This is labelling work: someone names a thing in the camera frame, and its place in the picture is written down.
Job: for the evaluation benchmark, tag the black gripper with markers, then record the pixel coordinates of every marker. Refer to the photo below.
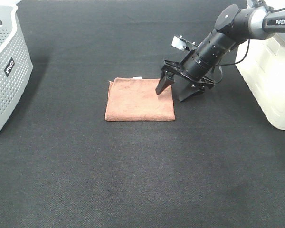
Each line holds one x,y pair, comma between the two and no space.
170,69

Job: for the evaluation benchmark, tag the brown towel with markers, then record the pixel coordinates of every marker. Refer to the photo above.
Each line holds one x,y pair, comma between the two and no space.
131,99

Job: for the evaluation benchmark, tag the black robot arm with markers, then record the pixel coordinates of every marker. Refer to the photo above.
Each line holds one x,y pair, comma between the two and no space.
233,27

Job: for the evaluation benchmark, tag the white plastic storage bin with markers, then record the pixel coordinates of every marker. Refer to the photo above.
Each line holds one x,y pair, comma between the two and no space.
262,66

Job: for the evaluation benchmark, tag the black table mat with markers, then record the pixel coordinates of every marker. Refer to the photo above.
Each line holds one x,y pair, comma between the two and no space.
220,164

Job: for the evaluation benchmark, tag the grey perforated laundry basket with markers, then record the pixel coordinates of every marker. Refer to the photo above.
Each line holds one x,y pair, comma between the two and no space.
15,61

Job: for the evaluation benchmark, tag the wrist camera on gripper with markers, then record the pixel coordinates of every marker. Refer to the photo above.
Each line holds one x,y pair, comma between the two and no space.
180,43

